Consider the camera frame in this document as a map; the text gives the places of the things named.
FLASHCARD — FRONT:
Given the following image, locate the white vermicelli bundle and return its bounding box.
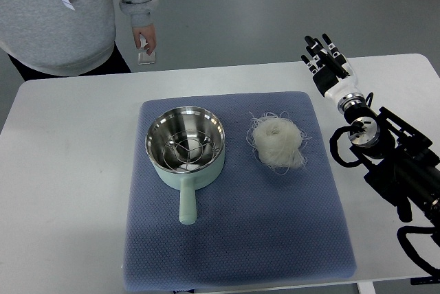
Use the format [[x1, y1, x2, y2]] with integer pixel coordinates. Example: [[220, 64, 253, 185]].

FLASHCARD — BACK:
[[246, 111, 311, 176]]

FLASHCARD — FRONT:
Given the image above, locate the floor plate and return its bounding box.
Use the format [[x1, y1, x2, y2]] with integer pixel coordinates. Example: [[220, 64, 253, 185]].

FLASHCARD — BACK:
[[137, 51, 156, 65], [139, 35, 148, 49]]

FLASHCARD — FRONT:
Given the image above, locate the lower floor plate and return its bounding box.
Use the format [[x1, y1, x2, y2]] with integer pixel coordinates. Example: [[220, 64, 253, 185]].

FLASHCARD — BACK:
[[137, 51, 156, 65]]

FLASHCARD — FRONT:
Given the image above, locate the mint green steel pot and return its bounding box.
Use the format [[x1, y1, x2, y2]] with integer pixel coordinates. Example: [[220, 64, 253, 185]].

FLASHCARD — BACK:
[[145, 106, 226, 225]]

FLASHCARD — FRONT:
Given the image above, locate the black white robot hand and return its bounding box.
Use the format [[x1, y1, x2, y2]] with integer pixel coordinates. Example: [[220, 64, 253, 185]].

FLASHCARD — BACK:
[[301, 34, 365, 113]]

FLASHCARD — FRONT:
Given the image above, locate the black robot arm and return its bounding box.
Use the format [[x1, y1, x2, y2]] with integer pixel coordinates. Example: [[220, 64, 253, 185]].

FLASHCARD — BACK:
[[329, 93, 439, 284]]

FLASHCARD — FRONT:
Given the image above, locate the person in grey sweatshirt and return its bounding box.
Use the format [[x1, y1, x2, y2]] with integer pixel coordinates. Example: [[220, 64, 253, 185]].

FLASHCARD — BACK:
[[0, 0, 159, 82]]

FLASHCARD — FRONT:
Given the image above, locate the upper floor plate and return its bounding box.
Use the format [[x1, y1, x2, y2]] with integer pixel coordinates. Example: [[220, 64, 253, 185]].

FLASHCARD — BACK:
[[139, 35, 148, 49]]

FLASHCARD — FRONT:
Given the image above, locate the blue textured mat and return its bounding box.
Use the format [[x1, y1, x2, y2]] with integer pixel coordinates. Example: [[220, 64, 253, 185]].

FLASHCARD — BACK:
[[123, 92, 356, 292]]

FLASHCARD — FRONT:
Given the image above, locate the person's bare hand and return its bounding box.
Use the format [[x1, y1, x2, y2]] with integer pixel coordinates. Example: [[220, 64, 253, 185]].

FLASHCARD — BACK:
[[132, 24, 157, 54]]

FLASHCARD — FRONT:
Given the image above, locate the wire steaming rack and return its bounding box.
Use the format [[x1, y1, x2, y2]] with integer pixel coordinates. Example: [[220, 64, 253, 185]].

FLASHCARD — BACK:
[[161, 131, 220, 172]]

